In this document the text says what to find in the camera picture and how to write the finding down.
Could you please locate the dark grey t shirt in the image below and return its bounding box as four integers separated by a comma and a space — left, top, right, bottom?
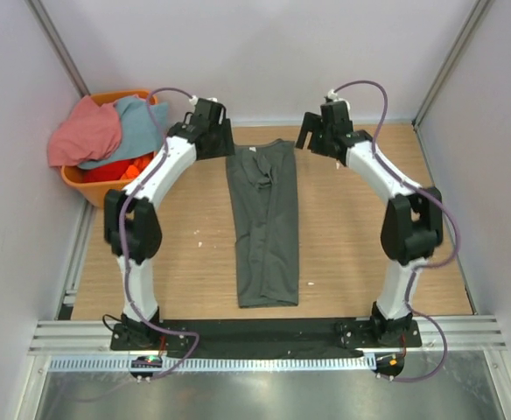
226, 139, 299, 308

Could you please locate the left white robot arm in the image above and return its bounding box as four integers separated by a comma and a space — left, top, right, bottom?
103, 96, 235, 350

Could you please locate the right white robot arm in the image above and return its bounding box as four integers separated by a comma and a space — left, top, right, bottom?
296, 100, 444, 347

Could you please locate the light blue t shirt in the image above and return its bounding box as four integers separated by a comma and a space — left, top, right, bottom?
78, 95, 162, 170

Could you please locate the red orange t shirt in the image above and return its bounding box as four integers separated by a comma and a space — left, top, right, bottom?
83, 152, 154, 183

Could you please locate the pink t shirt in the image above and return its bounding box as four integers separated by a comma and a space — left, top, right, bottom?
46, 95, 123, 167

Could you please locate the orange plastic tub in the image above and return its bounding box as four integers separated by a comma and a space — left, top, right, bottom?
59, 89, 149, 208

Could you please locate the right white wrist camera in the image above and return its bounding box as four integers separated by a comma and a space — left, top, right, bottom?
325, 89, 351, 110

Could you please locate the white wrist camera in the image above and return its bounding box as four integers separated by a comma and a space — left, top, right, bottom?
325, 89, 351, 110
189, 95, 218, 106

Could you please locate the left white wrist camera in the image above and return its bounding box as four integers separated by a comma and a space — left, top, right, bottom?
189, 95, 218, 106

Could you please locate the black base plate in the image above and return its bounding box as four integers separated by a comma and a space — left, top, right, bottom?
110, 318, 422, 360

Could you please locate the slotted cable duct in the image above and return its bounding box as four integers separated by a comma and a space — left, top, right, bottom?
49, 353, 376, 373

